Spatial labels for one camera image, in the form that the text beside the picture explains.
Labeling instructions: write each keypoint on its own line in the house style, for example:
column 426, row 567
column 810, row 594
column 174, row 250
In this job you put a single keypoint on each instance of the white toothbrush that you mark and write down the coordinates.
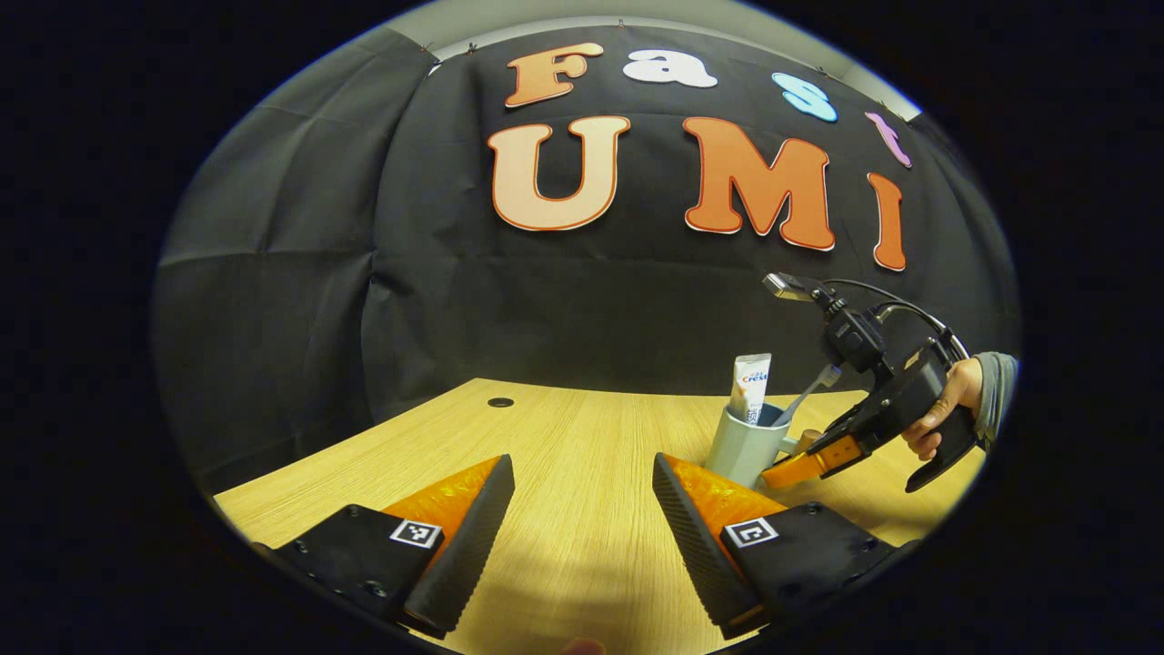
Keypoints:
column 809, row 391

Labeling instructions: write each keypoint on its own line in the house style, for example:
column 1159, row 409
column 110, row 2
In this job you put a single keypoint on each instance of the wooden desktop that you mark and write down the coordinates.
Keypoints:
column 582, row 473

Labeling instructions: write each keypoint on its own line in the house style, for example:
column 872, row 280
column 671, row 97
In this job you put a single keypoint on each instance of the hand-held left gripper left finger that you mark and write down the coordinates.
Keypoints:
column 468, row 546

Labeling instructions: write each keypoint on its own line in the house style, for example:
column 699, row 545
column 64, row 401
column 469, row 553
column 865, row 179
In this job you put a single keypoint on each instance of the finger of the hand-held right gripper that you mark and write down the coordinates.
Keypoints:
column 809, row 466

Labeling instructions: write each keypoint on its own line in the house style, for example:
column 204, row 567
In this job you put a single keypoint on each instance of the white toothpaste tube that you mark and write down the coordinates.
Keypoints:
column 751, row 387

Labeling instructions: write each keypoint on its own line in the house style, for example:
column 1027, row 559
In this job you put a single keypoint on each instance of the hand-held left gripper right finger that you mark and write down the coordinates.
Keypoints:
column 691, row 546

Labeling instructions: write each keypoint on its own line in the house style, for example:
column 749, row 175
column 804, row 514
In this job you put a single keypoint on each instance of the black backdrop cloth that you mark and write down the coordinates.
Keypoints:
column 364, row 273

